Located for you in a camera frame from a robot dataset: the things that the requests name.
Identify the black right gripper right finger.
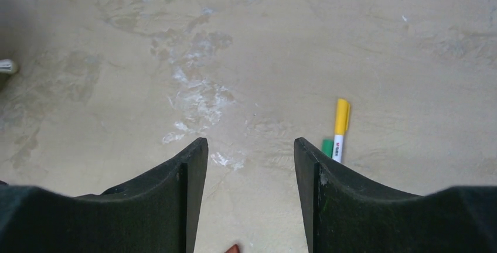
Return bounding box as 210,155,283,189
294,138,496,252

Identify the yellow pen cap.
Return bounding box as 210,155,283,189
335,98,350,135

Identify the brown pen cap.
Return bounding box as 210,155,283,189
225,244,240,253

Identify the white pen yellow tip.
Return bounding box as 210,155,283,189
332,134,344,163

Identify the green pen cap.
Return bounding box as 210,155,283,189
321,139,334,158

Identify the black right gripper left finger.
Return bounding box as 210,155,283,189
1,138,208,252

